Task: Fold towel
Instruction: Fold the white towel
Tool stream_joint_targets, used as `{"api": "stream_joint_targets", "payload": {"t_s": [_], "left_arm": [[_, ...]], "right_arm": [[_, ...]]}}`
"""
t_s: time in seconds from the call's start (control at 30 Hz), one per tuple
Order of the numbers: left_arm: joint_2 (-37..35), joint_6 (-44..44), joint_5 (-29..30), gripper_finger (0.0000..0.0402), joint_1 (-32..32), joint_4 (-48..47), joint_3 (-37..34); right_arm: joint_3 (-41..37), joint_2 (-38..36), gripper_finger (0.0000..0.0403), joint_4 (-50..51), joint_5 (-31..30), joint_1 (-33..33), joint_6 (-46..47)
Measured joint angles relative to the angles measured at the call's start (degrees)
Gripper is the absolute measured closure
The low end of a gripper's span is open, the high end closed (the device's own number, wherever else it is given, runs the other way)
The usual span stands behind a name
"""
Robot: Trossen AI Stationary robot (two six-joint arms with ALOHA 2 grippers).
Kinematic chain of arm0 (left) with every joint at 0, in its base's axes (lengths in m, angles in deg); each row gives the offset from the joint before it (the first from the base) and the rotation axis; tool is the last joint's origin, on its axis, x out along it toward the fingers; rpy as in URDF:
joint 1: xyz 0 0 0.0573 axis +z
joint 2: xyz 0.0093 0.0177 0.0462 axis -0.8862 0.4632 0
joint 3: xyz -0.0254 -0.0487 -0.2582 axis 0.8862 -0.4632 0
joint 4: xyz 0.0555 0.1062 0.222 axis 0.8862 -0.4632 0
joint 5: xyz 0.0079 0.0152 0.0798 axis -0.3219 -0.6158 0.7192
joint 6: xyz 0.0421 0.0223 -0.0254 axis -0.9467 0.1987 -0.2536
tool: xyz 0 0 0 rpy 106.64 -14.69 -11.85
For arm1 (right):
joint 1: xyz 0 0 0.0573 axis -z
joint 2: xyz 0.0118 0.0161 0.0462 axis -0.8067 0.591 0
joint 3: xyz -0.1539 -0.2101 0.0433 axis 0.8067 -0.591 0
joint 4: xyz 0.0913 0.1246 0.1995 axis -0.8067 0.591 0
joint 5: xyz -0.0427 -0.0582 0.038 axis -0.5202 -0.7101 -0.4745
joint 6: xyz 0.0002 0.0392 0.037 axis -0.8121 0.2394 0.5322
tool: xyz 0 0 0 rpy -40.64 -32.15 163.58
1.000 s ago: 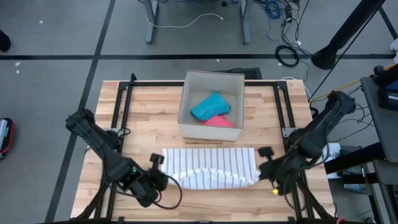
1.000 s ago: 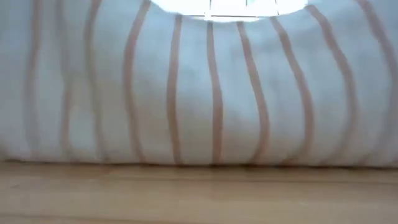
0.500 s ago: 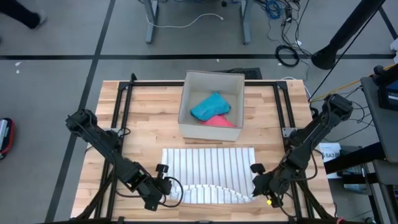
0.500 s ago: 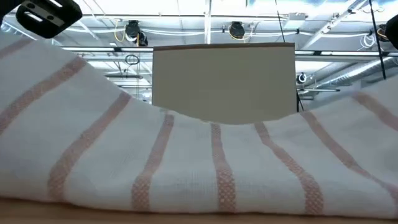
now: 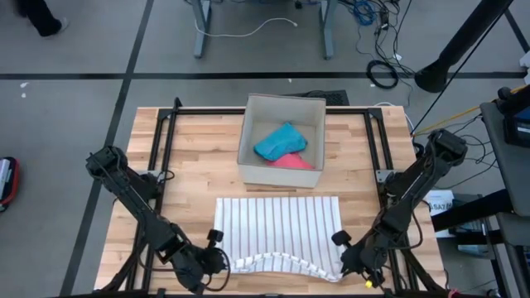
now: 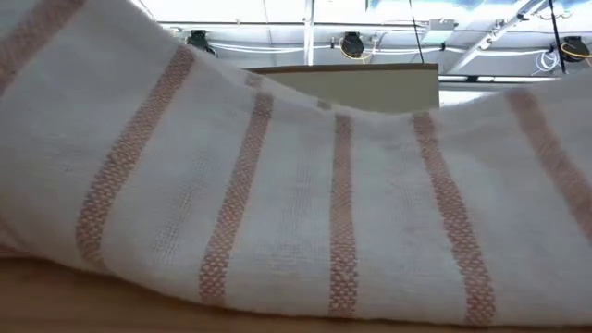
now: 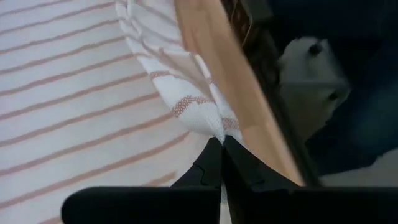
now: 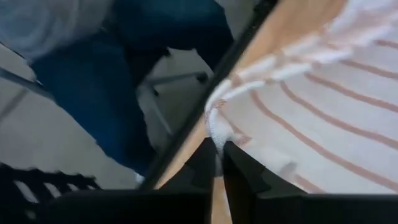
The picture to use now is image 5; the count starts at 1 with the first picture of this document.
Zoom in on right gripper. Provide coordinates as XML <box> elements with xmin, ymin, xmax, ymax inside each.
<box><xmin>340</xmin><ymin>234</ymin><xmax>391</xmax><ymax>286</ymax></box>

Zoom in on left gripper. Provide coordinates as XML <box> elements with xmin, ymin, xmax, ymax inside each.
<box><xmin>167</xmin><ymin>239</ymin><xmax>228</xmax><ymax>293</ymax></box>

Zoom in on white red-striped towel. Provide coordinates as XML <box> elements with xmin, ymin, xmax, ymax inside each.
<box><xmin>213</xmin><ymin>195</ymin><xmax>345</xmax><ymax>283</ymax></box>

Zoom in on beige fabric storage box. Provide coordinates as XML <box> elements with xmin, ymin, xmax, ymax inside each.
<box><xmin>236</xmin><ymin>93</ymin><xmax>327</xmax><ymax>190</ymax></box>

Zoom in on pink towel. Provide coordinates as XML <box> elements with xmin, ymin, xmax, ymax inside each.
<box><xmin>267</xmin><ymin>151</ymin><xmax>316</xmax><ymax>171</ymax></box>

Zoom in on teal towel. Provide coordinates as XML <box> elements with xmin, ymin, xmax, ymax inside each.
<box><xmin>253</xmin><ymin>122</ymin><xmax>308</xmax><ymax>162</ymax></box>

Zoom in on white printed paper label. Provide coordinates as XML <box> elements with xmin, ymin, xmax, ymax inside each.
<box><xmin>425</xmin><ymin>189</ymin><xmax>456</xmax><ymax>239</ymax></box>

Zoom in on black beam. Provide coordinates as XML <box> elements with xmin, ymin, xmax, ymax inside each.
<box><xmin>430</xmin><ymin>188</ymin><xmax>514</xmax><ymax>233</ymax></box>

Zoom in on grey side table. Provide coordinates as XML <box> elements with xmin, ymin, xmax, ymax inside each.
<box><xmin>479</xmin><ymin>101</ymin><xmax>530</xmax><ymax>219</ymax></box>

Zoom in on dark blue device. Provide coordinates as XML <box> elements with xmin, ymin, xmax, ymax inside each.
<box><xmin>496</xmin><ymin>85</ymin><xmax>530</xmax><ymax>149</ymax></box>

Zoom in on red and black bag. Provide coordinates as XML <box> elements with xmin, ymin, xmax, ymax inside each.
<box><xmin>0</xmin><ymin>156</ymin><xmax>21</xmax><ymax>213</ymax></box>

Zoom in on thin black slanted rod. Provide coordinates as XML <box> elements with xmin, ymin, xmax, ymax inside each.
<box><xmin>411</xmin><ymin>7</ymin><xmax>508</xmax><ymax>136</ymax></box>

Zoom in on grey desk leg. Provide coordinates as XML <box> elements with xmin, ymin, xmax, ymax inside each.
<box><xmin>190</xmin><ymin>0</ymin><xmax>212</xmax><ymax>59</ymax></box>
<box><xmin>318</xmin><ymin>0</ymin><xmax>337</xmax><ymax>61</ymax></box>

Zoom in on thick black stand pole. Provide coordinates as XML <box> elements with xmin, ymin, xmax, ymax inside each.
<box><xmin>413</xmin><ymin>0</ymin><xmax>515</xmax><ymax>94</ymax></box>

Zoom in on white items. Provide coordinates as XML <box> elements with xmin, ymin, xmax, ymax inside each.
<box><xmin>518</xmin><ymin>49</ymin><xmax>530</xmax><ymax>86</ymax></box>

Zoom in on person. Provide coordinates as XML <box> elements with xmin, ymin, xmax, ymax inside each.
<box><xmin>14</xmin><ymin>0</ymin><xmax>70</xmax><ymax>38</ymax></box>

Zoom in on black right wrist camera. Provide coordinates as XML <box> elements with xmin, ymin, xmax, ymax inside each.
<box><xmin>330</xmin><ymin>229</ymin><xmax>353</xmax><ymax>248</ymax></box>

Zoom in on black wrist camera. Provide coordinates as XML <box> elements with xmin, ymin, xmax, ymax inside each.
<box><xmin>205</xmin><ymin>228</ymin><xmax>225</xmax><ymax>249</ymax></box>
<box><xmin>330</xmin><ymin>229</ymin><xmax>353</xmax><ymax>248</ymax></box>

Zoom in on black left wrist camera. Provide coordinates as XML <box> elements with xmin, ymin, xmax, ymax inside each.
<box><xmin>205</xmin><ymin>228</ymin><xmax>225</xmax><ymax>249</ymax></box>

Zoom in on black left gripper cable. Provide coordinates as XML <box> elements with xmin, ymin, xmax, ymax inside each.
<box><xmin>205</xmin><ymin>248</ymin><xmax>231</xmax><ymax>293</ymax></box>

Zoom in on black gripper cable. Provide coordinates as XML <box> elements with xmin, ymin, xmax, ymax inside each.
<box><xmin>364</xmin><ymin>210</ymin><xmax>424</xmax><ymax>252</ymax></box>
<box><xmin>205</xmin><ymin>248</ymin><xmax>231</xmax><ymax>293</ymax></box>

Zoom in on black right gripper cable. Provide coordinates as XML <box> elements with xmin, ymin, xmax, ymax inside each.
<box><xmin>364</xmin><ymin>210</ymin><xmax>424</xmax><ymax>252</ymax></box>

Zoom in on black aluminium table frame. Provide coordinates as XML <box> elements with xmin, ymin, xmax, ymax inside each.
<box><xmin>99</xmin><ymin>97</ymin><xmax>448</xmax><ymax>298</ymax></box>

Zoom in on yellow cable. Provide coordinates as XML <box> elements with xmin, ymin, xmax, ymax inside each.
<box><xmin>412</xmin><ymin>84</ymin><xmax>529</xmax><ymax>137</ymax></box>

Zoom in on black cable coil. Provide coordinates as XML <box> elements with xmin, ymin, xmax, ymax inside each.
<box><xmin>366</xmin><ymin>60</ymin><xmax>401</xmax><ymax>90</ymax></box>

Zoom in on white floor cable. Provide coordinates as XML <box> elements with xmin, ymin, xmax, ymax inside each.
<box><xmin>194</xmin><ymin>17</ymin><xmax>299</xmax><ymax>39</ymax></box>

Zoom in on black cable tangle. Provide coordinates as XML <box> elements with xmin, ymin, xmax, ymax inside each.
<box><xmin>339</xmin><ymin>0</ymin><xmax>415</xmax><ymax>79</ymax></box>

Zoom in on blue cable coil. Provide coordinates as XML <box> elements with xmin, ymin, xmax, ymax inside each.
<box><xmin>351</xmin><ymin>0</ymin><xmax>377</xmax><ymax>26</ymax></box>

